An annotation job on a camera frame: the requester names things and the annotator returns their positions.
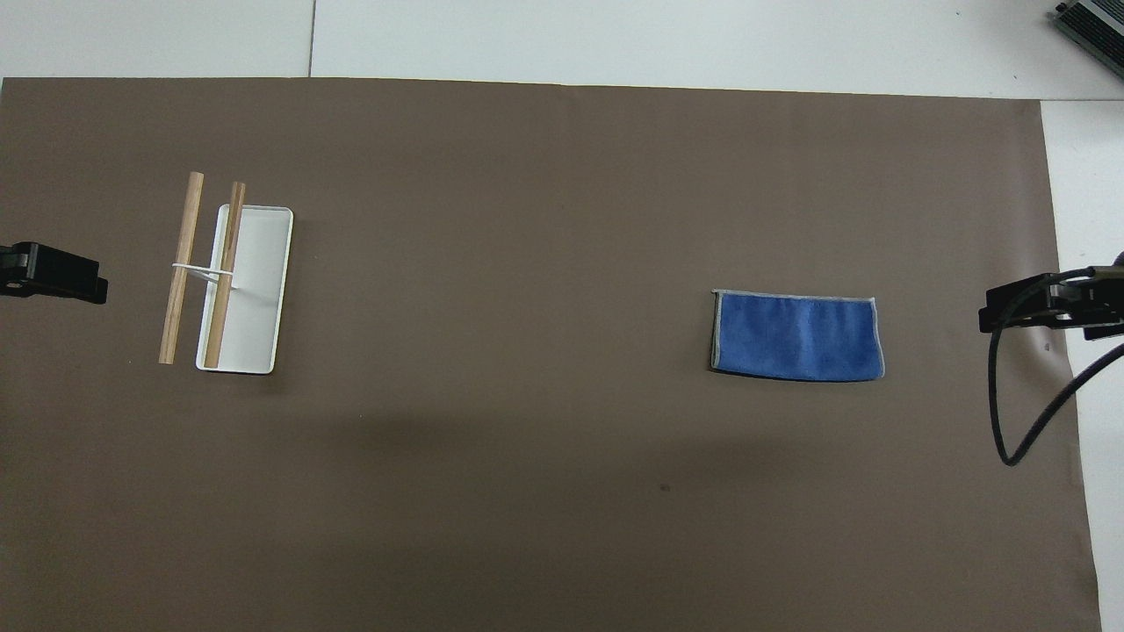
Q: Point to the blue towel grey edging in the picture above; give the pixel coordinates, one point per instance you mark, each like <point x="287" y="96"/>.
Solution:
<point x="795" y="337"/>

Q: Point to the white towel rack wooden bars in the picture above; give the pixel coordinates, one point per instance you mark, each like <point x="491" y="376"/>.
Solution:
<point x="255" y="290"/>

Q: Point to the grey ribbed metal box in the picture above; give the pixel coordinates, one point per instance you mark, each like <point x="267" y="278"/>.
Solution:
<point x="1099" y="26"/>

